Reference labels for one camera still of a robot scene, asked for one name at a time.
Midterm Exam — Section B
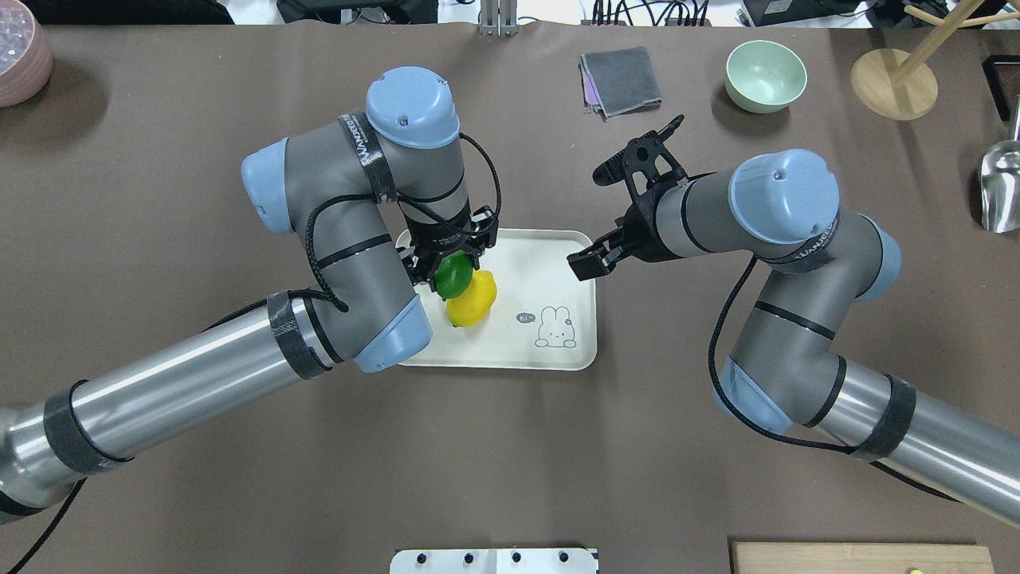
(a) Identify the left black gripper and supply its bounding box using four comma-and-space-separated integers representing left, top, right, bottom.
398, 203, 500, 289

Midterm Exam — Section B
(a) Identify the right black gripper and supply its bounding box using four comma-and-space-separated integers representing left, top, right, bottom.
566, 195, 682, 282

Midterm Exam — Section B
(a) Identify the green lime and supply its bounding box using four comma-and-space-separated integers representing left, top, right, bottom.
434, 251, 474, 299

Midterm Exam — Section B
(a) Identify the yellow lemon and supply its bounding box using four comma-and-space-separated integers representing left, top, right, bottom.
445, 269, 498, 328

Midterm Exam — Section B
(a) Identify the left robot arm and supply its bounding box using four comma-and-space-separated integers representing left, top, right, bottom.
2, 66, 499, 524

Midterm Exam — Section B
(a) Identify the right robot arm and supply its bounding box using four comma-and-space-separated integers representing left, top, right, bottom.
568, 141, 1018, 525

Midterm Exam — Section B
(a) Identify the white rabbit tray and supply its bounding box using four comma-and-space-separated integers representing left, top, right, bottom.
403, 228, 598, 371

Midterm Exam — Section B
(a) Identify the grey folded cloth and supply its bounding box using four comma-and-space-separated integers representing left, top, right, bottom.
579, 46, 662, 119

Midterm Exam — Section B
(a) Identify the mint green bowl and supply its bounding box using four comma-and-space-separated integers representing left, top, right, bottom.
724, 40, 808, 114

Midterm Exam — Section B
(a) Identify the wooden cutting board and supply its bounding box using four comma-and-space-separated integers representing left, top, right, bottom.
730, 541, 995, 573

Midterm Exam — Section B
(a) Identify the wooden mug tree stand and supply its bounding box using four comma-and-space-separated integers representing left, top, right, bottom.
851, 1, 1019, 121

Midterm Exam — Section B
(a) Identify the metal scoop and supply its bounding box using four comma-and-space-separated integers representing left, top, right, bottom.
980, 100, 1019, 234

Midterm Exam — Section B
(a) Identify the pink bowl with ice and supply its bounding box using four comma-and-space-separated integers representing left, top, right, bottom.
1, 1, 53, 108

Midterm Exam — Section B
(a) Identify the aluminium frame post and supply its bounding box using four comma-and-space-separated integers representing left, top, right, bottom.
478, 0, 520, 37

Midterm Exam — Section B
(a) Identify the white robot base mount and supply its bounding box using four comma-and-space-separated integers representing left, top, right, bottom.
389, 546, 600, 573

